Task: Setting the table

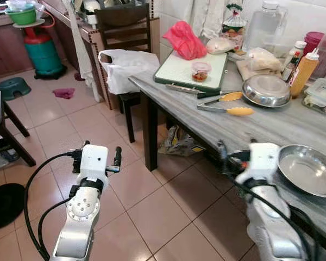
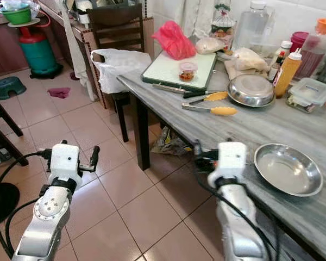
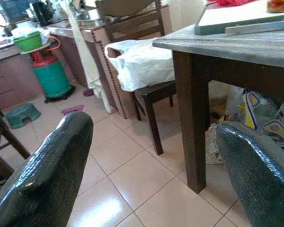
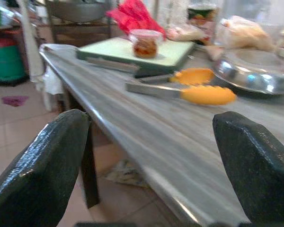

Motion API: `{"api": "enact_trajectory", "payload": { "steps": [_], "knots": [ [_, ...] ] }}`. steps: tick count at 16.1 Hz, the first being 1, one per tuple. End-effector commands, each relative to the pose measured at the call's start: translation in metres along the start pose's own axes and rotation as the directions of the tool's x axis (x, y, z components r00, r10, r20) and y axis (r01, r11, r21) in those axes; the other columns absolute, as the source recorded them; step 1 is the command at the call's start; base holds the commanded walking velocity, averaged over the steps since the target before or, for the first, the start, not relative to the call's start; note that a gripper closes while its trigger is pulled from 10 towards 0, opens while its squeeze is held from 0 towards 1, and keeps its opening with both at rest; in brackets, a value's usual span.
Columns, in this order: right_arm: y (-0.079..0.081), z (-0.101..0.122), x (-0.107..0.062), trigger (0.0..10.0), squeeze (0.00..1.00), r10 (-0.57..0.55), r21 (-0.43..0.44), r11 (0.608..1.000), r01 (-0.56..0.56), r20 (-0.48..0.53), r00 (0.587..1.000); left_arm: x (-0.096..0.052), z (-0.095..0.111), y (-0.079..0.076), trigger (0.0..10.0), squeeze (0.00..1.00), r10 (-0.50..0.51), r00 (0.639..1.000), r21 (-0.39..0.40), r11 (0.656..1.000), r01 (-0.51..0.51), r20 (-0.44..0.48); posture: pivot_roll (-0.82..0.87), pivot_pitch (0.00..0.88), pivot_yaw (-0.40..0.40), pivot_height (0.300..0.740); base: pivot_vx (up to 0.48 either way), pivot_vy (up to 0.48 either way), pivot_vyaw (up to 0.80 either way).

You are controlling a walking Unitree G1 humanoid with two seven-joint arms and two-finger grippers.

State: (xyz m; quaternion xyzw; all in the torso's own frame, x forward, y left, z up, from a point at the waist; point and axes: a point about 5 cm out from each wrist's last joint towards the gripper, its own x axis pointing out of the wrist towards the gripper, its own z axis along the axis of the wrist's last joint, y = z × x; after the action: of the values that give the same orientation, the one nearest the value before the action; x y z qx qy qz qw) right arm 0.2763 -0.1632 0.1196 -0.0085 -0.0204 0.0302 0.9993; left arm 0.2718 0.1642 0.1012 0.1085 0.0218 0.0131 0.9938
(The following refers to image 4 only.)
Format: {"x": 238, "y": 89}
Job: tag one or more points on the large steel wok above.
{"x": 78, "y": 10}

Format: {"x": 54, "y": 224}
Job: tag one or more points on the red plastic bag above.
{"x": 135, "y": 16}

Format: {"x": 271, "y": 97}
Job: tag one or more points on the purple cloth scrap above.
{"x": 14, "y": 100}

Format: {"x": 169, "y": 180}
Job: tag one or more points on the green plastic bucket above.
{"x": 6, "y": 61}

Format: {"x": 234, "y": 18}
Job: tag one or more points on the orange tipped steel tongs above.
{"x": 180, "y": 88}

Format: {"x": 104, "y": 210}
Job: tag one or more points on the clear bag with bread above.
{"x": 246, "y": 33}

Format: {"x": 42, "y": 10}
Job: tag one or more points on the clear jar with red lid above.
{"x": 145, "y": 43}

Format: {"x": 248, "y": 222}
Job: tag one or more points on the steel round tray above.
{"x": 253, "y": 73}

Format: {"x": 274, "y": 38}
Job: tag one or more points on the pink food packet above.
{"x": 184, "y": 33}

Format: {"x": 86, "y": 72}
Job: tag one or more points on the dark wooden rack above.
{"x": 80, "y": 30}

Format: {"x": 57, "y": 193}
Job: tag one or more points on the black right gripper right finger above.
{"x": 255, "y": 165}

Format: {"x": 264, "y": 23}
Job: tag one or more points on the grey marble table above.
{"x": 180, "y": 132}

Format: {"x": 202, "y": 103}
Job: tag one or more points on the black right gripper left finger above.
{"x": 35, "y": 170}

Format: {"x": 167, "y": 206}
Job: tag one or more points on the labelled plastic bottle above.
{"x": 202, "y": 16}

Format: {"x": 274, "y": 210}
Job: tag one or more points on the green cutting board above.
{"x": 137, "y": 55}

